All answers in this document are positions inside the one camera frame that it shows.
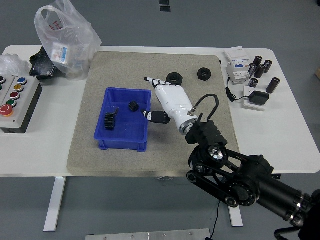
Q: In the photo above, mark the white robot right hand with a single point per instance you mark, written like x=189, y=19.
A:
x=173, y=100

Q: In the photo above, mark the small black gear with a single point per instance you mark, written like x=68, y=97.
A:
x=133, y=106

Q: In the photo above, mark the large black gear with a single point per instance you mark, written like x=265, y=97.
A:
x=109, y=121

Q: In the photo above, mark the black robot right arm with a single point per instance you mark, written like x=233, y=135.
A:
x=250, y=185

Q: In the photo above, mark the large black hex nut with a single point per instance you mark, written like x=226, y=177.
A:
x=175, y=76

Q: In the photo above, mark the small black hex nut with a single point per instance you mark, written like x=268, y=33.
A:
x=204, y=74

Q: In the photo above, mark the blue plastic box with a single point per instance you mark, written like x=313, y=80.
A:
x=125, y=132

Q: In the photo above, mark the grey push-button control box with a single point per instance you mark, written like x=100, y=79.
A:
x=26, y=100

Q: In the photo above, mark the grey-brown mat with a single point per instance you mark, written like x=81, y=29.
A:
x=160, y=155

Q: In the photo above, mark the small dark screw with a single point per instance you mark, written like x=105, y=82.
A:
x=116, y=110

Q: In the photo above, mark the white circuit breaker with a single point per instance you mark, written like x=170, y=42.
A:
x=237, y=73

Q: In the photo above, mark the white flat board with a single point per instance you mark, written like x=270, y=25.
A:
x=247, y=91

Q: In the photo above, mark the dark cylindrical capacitor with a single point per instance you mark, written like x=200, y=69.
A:
x=253, y=82
x=252, y=68
x=267, y=65
x=258, y=60
x=260, y=71
x=273, y=85

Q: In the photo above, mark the black power adapter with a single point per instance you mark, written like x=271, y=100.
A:
x=259, y=97

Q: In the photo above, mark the black floor socket cover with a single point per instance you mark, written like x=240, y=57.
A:
x=163, y=2
x=165, y=9

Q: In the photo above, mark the translucent plastic bag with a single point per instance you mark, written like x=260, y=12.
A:
x=75, y=37

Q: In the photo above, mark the white and blue carton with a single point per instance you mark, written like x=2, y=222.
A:
x=59, y=53

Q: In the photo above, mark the white table leg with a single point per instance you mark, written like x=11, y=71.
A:
x=236, y=217
x=53, y=202

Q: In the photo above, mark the black flat device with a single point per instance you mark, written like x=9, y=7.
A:
x=41, y=67

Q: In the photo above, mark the silver metal plate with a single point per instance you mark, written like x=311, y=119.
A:
x=147, y=235

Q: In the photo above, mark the brown cardboard piece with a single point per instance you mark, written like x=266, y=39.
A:
x=317, y=72

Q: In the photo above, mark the blue push button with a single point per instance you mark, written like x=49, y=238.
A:
x=21, y=80

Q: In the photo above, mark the yellow push button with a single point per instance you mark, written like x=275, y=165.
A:
x=18, y=87

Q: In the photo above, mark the red push button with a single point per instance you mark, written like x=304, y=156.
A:
x=14, y=95

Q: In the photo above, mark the crumpled clear plastic wrap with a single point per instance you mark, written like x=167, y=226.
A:
x=11, y=62

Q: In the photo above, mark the red emergency stop button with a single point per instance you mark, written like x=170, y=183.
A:
x=5, y=110

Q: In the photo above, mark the black push button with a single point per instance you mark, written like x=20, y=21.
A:
x=2, y=80

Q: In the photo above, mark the white wall switch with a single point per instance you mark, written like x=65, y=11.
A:
x=236, y=53

